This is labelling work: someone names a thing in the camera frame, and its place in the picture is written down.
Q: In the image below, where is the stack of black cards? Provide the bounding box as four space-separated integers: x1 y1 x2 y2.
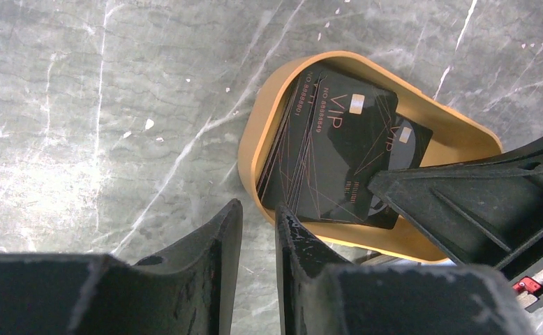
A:
257 62 433 230

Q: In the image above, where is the orange oval plastic tray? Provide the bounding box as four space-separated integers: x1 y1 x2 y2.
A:
237 50 503 263

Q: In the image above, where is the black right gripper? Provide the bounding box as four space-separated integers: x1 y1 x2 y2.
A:
369 137 543 313

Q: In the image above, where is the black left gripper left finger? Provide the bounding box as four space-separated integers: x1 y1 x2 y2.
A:
0 199 243 334

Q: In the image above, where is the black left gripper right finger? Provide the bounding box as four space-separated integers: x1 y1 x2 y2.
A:
275 205 533 334

